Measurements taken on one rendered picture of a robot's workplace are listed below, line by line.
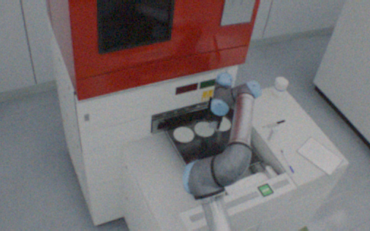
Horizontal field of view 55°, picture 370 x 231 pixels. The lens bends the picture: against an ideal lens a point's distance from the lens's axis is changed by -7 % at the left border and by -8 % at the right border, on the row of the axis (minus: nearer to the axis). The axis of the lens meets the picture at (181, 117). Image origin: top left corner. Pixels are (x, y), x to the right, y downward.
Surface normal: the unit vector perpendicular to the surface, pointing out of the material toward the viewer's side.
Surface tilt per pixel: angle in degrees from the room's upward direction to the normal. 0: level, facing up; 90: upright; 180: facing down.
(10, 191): 0
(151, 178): 0
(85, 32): 90
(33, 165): 0
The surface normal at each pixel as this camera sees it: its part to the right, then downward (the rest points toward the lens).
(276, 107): 0.10, -0.70
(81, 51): 0.43, 0.68
